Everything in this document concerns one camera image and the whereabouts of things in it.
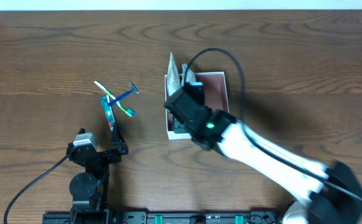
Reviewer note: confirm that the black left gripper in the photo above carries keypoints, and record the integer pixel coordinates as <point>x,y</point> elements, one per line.
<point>103,154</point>

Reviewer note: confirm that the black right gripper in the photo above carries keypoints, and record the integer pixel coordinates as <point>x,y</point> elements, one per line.
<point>179,104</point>

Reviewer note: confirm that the white cardboard box pink inside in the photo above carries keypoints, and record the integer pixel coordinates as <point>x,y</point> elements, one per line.
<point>214,96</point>

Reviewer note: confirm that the white Pantene tube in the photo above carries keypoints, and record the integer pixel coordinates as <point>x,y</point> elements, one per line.
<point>173,77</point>

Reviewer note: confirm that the clear foam pump bottle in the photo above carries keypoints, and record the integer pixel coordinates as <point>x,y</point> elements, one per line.
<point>187,75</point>

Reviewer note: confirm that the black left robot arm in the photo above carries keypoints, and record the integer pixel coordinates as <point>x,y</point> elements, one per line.
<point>89,189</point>

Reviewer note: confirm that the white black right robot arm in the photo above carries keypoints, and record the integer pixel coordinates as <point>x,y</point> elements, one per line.
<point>323,194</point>

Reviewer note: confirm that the green white toothbrush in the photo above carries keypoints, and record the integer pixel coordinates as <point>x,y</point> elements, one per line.
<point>128,111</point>

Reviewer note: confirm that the green toothpaste tube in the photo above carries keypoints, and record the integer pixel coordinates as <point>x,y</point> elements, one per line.
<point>108,111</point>

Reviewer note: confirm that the blue disposable razor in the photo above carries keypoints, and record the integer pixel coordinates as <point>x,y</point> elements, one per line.
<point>125,94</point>

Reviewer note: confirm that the black mounting rail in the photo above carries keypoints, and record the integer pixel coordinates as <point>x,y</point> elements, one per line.
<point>135,217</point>

